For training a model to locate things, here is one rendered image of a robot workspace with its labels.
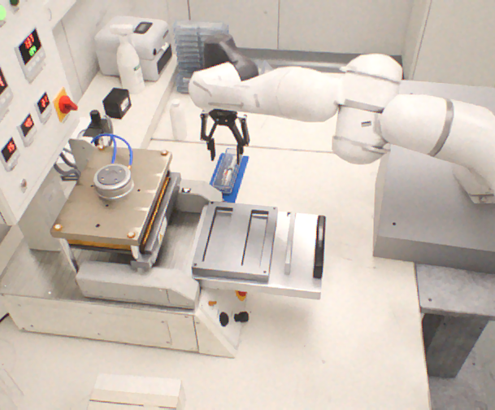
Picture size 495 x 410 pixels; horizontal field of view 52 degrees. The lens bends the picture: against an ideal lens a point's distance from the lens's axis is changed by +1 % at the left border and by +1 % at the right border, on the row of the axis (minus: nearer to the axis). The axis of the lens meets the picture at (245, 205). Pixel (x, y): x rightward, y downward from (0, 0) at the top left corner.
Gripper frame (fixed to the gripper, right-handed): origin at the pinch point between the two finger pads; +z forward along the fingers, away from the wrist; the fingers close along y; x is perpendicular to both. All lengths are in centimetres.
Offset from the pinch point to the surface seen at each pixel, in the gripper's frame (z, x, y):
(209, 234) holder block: -14.2, -44.4, 7.8
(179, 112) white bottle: -1.6, 15.4, -19.7
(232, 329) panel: 6, -56, 15
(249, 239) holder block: -13.4, -43.4, 17.0
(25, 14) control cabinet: -60, -37, -25
